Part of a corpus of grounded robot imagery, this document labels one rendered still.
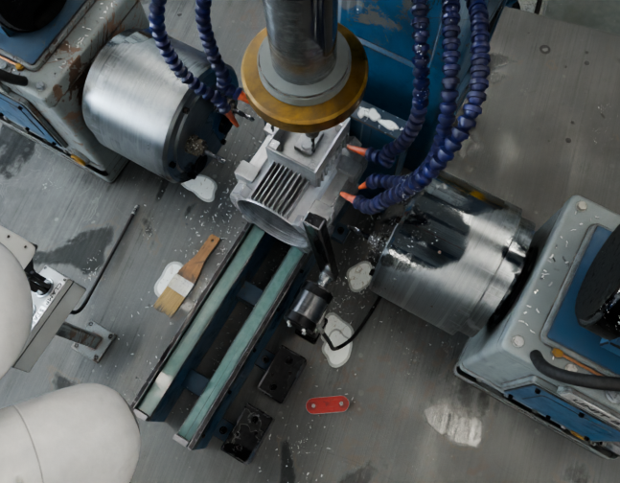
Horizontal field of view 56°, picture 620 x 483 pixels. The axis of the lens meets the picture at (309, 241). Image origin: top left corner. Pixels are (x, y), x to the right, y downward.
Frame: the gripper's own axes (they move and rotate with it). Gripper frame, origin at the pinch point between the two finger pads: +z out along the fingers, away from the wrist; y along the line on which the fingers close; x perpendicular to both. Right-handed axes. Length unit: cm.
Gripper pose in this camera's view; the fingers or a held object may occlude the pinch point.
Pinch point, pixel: (34, 282)
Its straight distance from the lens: 110.4
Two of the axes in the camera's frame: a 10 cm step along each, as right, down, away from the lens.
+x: -8.0, -3.3, 5.0
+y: 5.0, -8.3, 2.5
